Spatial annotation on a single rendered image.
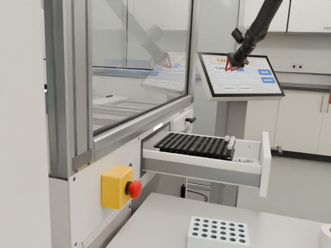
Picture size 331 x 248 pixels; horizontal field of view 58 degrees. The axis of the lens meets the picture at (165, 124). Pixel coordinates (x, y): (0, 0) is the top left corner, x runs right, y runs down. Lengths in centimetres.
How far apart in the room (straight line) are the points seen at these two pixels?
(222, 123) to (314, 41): 291
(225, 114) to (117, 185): 129
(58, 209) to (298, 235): 54
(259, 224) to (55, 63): 59
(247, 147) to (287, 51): 356
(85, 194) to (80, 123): 14
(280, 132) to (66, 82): 356
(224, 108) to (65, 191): 141
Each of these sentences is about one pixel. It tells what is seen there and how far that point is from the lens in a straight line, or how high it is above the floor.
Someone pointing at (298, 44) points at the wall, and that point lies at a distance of 454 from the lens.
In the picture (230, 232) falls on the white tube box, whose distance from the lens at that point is 68.
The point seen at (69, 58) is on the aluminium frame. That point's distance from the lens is 50.
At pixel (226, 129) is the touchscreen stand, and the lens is 185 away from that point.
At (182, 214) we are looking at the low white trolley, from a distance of 80.
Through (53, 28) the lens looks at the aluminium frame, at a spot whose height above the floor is 119.
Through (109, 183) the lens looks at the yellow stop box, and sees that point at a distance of 63.
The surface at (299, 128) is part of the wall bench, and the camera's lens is 393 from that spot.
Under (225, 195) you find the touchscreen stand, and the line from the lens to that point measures 201.
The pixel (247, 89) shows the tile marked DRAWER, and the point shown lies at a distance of 178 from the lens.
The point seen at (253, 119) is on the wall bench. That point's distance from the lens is 388.
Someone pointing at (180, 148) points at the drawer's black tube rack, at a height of 90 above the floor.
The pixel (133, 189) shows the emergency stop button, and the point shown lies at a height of 88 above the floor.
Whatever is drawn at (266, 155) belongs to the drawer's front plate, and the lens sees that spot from 77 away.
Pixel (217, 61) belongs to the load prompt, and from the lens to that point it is 179.
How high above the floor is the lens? 115
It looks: 12 degrees down
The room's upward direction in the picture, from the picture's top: 3 degrees clockwise
